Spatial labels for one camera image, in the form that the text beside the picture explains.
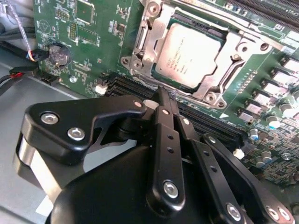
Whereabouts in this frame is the silver green CPU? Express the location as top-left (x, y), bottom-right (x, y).
top-left (150, 22), bottom-right (228, 91)

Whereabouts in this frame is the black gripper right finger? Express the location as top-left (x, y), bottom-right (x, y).
top-left (168, 91), bottom-right (297, 224)

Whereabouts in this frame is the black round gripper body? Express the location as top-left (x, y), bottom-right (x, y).
top-left (50, 143), bottom-right (219, 224)

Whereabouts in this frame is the metal wire locking lever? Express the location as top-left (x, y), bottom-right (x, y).
top-left (133, 27), bottom-right (148, 55)
top-left (218, 55), bottom-right (246, 93)

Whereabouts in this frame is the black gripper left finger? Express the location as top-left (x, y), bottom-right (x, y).
top-left (13, 86), bottom-right (186, 212)

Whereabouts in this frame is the metal socket cover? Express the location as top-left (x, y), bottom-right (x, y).
top-left (130, 0), bottom-right (274, 110)

